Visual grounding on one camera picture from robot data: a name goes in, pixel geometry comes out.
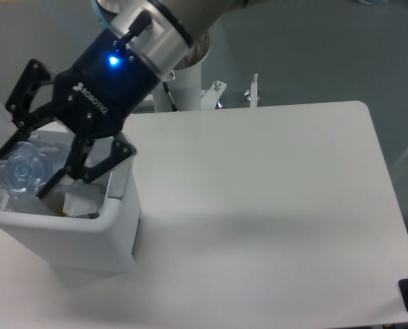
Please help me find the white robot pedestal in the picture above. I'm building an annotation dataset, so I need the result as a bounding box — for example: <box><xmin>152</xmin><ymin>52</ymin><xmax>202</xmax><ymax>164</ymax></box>
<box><xmin>134</xmin><ymin>32</ymin><xmax>263</xmax><ymax>114</ymax></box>

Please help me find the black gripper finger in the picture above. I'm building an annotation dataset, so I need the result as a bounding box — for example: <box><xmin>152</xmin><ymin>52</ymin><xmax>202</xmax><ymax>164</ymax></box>
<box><xmin>36</xmin><ymin>133</ymin><xmax>136</xmax><ymax>199</ymax></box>
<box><xmin>0</xmin><ymin>59</ymin><xmax>57</xmax><ymax>160</ymax></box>

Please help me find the yellow trash in can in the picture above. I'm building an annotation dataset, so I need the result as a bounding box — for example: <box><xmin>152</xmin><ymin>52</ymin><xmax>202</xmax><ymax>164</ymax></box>
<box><xmin>55</xmin><ymin>203</ymin><xmax>67</xmax><ymax>217</ymax></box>

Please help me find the clear plastic wrapper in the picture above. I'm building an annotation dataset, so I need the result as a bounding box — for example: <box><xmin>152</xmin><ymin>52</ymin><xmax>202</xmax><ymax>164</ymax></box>
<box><xmin>56</xmin><ymin>182</ymin><xmax>105</xmax><ymax>219</ymax></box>

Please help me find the clear crushed plastic bottle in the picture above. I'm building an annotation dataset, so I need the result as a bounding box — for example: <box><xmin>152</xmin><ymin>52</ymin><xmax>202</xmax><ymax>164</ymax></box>
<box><xmin>0</xmin><ymin>140</ymin><xmax>71</xmax><ymax>202</ymax></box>

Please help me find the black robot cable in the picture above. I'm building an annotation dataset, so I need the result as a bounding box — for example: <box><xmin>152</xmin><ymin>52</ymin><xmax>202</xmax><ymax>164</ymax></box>
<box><xmin>162</xmin><ymin>80</ymin><xmax>180</xmax><ymax>113</ymax></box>

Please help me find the white trash can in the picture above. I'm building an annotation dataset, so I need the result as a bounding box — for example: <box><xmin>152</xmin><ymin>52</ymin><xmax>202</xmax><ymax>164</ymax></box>
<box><xmin>0</xmin><ymin>123</ymin><xmax>143</xmax><ymax>273</ymax></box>

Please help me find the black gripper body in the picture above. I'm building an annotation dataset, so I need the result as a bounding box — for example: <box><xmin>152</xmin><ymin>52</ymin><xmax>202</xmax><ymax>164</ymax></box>
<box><xmin>52</xmin><ymin>10</ymin><xmax>160</xmax><ymax>138</ymax></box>

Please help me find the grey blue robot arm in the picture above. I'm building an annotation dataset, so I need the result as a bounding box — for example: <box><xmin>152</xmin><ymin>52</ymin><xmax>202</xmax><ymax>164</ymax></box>
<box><xmin>0</xmin><ymin>1</ymin><xmax>249</xmax><ymax>200</ymax></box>

